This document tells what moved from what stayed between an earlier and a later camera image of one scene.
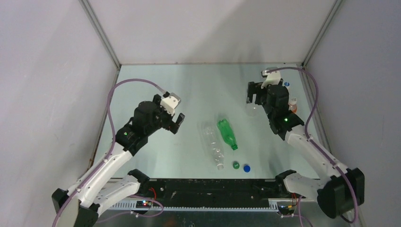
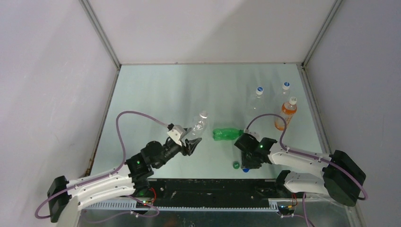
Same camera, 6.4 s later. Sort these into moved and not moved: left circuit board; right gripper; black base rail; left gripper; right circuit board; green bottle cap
Moved: right gripper; left gripper
Not moved: left circuit board; right circuit board; black base rail; green bottle cap
